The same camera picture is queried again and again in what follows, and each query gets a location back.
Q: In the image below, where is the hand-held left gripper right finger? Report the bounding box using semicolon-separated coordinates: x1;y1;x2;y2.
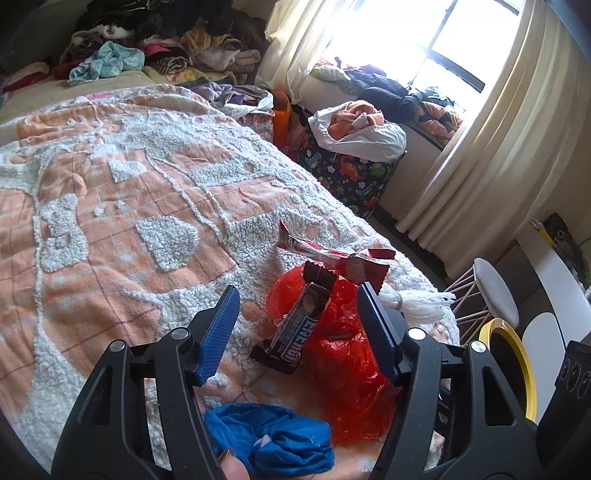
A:
358;282;539;480

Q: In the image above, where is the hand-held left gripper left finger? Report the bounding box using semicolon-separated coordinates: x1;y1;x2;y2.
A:
51;285;241;480

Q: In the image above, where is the yellow rimmed trash bin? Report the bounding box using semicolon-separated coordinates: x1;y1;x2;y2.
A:
478;318;539;423

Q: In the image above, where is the red plastic bag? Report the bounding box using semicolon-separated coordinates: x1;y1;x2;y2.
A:
265;270;402;441

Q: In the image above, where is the red snack wrapper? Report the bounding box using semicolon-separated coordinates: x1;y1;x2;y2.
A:
277;220;398;287

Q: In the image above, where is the dark chocolate bar wrapper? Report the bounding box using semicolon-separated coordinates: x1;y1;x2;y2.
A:
249;260;337;368

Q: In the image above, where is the person's left hand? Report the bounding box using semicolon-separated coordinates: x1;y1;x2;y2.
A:
221;455;254;480

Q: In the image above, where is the blue plastic bag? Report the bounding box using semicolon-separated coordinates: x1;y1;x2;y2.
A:
204;403;335;480

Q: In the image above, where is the white vanity desk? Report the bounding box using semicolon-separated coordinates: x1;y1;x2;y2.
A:
517;226;591;319

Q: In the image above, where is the white round stool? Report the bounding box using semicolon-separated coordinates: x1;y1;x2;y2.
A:
444;257;521;344

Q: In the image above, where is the dinosaur print storage bag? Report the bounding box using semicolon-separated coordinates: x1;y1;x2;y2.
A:
298;134;400;220

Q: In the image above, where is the black bag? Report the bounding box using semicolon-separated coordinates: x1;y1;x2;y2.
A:
542;212;585;273

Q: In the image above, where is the yellow flat item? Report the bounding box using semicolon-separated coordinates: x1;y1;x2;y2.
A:
529;219;555;245

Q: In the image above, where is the orange white tufted blanket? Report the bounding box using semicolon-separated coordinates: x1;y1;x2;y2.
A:
0;85;462;480

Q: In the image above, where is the white plastic bag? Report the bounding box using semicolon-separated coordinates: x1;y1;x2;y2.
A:
308;107;407;162

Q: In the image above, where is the pink floral bag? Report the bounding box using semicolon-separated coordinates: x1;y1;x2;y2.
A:
240;113;278;139

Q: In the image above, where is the orange cloth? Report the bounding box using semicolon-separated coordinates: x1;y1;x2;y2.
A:
330;100;389;139

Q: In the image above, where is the orange bag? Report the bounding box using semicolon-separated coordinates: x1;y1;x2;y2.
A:
272;90;296;148

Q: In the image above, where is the long cream curtain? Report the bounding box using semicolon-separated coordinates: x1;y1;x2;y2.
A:
397;0;591;241

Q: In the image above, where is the heap of dark jackets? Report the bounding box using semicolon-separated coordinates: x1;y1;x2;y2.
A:
309;55;465;134

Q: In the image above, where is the lilac cloth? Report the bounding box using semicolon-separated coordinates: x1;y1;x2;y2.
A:
191;80;250;107

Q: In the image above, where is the black framed window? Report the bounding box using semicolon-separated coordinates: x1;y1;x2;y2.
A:
323;0;522;112

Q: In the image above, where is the beige bed sheet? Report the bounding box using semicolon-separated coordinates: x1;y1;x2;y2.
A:
0;69;158;148

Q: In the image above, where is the light blue cloth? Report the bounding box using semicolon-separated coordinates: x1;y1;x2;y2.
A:
68;41;146;84

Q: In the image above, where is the short cream curtain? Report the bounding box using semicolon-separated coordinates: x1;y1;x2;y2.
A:
254;0;352;104

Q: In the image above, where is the pile of clothes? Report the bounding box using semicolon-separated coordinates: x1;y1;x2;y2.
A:
55;0;271;84

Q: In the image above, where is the red white cloth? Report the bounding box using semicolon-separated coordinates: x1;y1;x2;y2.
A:
0;62;51;93

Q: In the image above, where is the grey padded headboard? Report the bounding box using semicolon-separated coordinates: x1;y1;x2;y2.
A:
0;0;84;70

